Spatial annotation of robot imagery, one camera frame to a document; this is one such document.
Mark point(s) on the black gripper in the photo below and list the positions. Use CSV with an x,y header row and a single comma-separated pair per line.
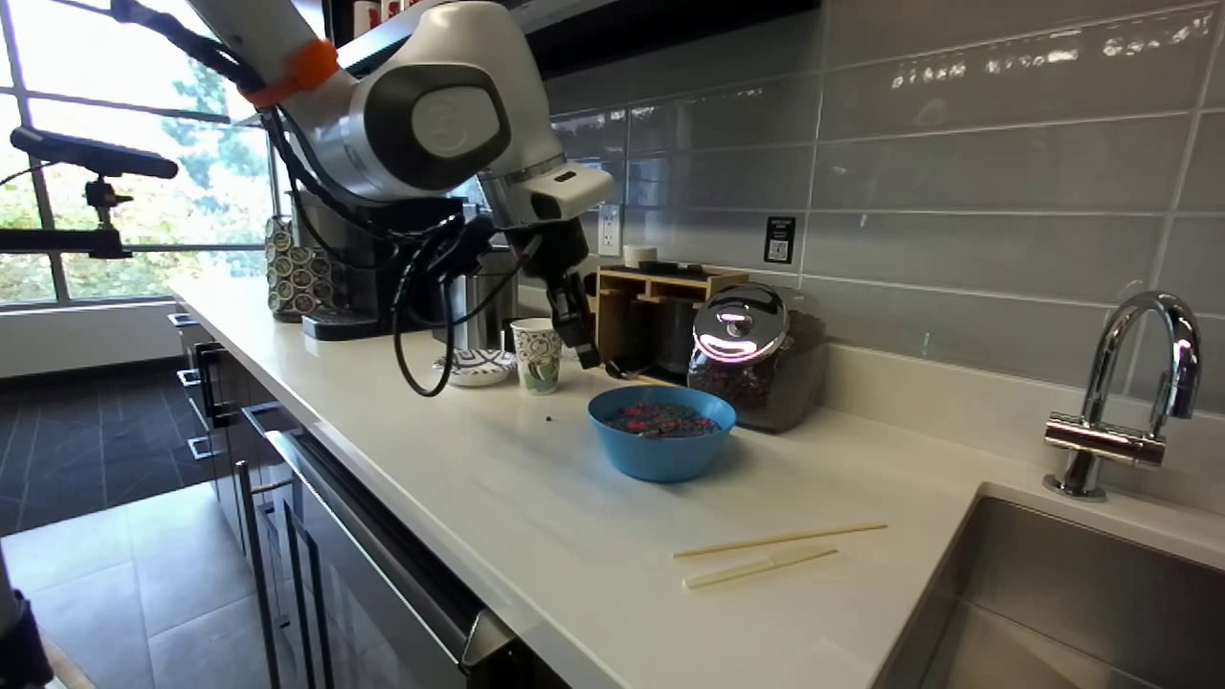
x,y
558,253

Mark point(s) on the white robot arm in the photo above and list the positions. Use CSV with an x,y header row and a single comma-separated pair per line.
x,y
444,122

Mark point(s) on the wooden countertop organizer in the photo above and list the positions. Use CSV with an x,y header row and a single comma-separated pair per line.
x,y
615,321

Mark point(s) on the blue plastic bowl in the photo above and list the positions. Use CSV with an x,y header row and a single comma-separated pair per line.
x,y
656,461

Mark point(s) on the floral print paper cup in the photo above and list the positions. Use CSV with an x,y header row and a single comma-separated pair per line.
x,y
538,364

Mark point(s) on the colourful beads heap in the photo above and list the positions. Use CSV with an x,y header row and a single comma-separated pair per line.
x,y
656,424

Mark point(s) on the black coffee machine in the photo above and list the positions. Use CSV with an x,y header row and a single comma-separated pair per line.
x,y
346,272

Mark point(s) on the pale wooden chopstick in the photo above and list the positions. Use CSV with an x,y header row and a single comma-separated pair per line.
x,y
779,542
761,568

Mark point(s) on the patterned fabric bag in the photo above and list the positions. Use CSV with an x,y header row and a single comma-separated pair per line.
x,y
284,272

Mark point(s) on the grey drawer cabinet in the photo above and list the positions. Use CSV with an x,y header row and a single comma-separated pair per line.
x,y
217,383

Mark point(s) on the chrome faucet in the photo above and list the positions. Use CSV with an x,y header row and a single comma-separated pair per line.
x,y
1105,443

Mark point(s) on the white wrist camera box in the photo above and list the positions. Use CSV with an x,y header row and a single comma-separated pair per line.
x,y
568,191

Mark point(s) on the black wall switch plate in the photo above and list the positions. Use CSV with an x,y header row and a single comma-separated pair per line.
x,y
779,240

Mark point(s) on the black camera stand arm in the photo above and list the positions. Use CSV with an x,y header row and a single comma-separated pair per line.
x,y
88,156

